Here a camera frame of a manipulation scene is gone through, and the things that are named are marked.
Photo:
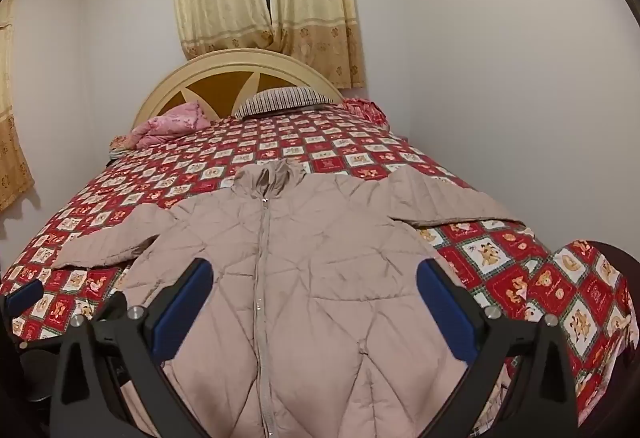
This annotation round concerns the beige patterned door curtain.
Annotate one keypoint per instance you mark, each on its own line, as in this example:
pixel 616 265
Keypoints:
pixel 12 132

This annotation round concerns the red bear print bedsheet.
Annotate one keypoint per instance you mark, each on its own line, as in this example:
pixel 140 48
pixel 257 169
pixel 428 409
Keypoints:
pixel 280 142

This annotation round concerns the beige quilted puffer jacket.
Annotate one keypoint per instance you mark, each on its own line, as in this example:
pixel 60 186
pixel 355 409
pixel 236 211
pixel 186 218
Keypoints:
pixel 320 268

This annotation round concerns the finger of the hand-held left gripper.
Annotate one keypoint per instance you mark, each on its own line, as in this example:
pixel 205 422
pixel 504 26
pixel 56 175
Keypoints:
pixel 110 308
pixel 25 295

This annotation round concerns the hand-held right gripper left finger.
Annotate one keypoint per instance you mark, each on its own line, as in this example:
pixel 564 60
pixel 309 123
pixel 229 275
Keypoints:
pixel 182 308

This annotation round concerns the red printed cloth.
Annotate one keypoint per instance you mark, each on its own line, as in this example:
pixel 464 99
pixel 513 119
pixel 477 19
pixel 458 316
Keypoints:
pixel 367 108

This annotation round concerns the striped pillow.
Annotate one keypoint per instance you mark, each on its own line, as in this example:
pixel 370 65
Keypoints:
pixel 285 100

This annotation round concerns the cream wooden headboard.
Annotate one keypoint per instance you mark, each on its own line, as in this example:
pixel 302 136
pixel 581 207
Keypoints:
pixel 215 85

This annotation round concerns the pink floral quilt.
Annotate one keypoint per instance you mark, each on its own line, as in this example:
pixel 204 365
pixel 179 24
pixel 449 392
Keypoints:
pixel 167 123

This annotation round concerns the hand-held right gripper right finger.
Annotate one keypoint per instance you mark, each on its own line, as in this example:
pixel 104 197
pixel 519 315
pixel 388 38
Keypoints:
pixel 445 313

